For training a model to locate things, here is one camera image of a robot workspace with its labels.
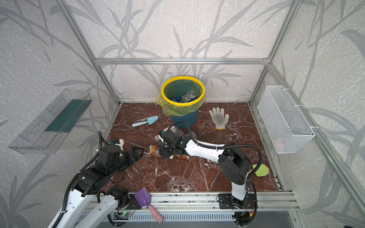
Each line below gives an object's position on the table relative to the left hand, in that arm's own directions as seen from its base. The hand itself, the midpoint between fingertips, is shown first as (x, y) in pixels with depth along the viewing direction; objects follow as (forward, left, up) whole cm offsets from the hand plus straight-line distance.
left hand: (142, 149), depth 72 cm
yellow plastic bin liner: (+25, -14, +2) cm, 28 cm away
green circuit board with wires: (-26, +8, -19) cm, 34 cm away
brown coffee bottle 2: (+2, -20, -15) cm, 25 cm away
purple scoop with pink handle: (-19, 0, -19) cm, 27 cm away
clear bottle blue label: (+40, -24, 0) cm, 47 cm away
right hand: (+7, -9, -10) cm, 15 cm away
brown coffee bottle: (+7, -1, -15) cm, 16 cm away
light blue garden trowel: (+33, +7, -21) cm, 39 cm away
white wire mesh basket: (+3, -67, +16) cm, 69 cm away
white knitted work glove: (+34, -47, -19) cm, 61 cm away
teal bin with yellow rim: (+45, -19, -1) cm, 49 cm away
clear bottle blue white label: (+18, -27, -15) cm, 36 cm away
